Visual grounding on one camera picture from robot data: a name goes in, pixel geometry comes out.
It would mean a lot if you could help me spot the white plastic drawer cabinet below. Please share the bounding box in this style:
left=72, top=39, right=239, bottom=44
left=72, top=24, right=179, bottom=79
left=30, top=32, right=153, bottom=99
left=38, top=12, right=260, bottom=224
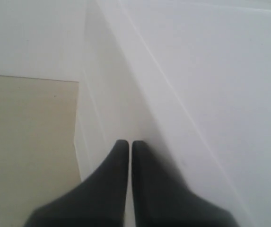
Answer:
left=74, top=0, right=271, bottom=227

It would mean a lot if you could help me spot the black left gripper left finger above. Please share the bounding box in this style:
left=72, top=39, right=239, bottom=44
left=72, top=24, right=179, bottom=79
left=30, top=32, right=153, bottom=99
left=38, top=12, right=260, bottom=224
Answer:
left=25, top=140, right=129, bottom=227

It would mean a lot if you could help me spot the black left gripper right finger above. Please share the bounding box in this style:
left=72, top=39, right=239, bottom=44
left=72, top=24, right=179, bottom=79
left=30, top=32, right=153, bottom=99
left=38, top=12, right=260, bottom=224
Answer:
left=131, top=140, right=237, bottom=227

